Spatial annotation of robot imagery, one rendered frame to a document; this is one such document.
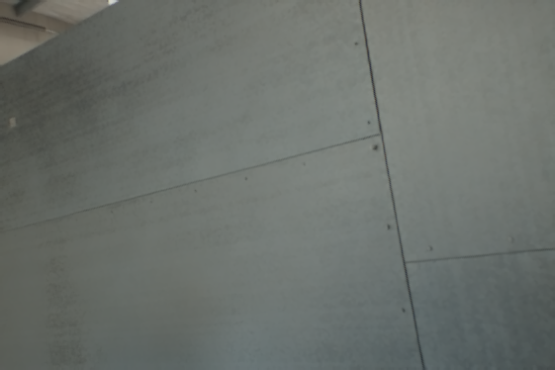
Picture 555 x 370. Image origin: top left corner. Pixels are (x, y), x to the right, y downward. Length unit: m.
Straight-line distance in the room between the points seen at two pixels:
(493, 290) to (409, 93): 0.39
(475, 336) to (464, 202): 0.24
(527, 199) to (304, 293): 0.50
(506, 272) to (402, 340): 0.24
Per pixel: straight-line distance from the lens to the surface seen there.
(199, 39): 1.53
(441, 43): 1.16
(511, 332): 1.13
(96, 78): 1.83
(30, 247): 2.11
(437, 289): 1.16
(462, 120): 1.13
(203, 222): 1.48
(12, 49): 13.22
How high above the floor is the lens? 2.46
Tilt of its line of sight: 6 degrees up
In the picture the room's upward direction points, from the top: 8 degrees counter-clockwise
